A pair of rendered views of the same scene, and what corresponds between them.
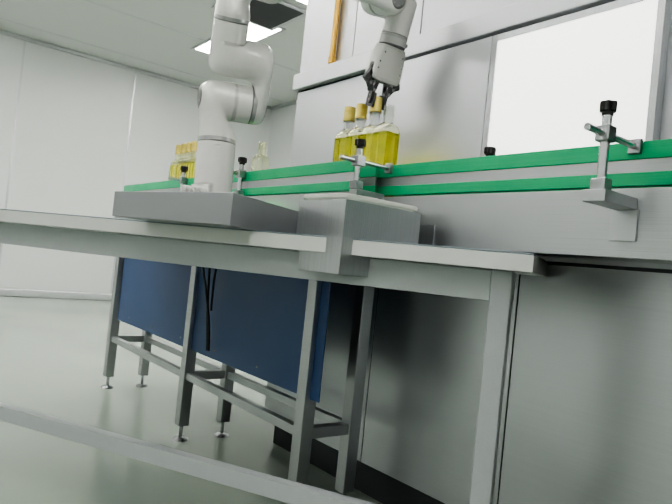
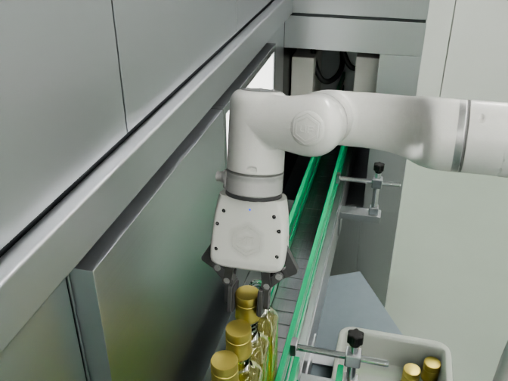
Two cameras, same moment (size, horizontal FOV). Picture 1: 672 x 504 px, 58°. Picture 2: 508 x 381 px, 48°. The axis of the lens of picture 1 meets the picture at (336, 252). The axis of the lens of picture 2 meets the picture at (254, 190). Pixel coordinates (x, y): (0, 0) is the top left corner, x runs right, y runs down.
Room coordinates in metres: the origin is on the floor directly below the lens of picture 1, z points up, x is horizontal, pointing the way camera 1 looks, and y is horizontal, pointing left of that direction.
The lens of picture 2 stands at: (2.08, 0.43, 1.69)
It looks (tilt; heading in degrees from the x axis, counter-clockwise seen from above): 30 degrees down; 232
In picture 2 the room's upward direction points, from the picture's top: straight up
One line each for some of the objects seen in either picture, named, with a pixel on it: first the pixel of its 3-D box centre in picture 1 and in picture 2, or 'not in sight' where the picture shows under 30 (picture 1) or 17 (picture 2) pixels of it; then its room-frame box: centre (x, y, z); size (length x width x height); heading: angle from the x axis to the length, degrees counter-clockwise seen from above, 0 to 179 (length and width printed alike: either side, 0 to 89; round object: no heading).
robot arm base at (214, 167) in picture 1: (210, 173); not in sight; (1.51, 0.33, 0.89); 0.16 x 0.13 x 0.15; 152
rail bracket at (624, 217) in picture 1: (609, 170); (366, 199); (1.02, -0.45, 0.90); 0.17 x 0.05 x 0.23; 128
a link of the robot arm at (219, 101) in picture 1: (222, 113); not in sight; (1.53, 0.32, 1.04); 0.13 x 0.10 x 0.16; 110
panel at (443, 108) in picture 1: (483, 103); (215, 198); (1.57, -0.34, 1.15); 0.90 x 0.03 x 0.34; 38
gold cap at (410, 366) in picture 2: not in sight; (410, 376); (1.33, -0.03, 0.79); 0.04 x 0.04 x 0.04
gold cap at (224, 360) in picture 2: (349, 114); (224, 372); (1.80, 0.00, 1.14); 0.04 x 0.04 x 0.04
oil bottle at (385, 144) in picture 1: (383, 161); (258, 359); (1.66, -0.10, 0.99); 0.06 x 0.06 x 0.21; 38
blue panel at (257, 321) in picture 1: (217, 292); not in sight; (2.26, 0.43, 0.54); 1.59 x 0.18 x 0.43; 38
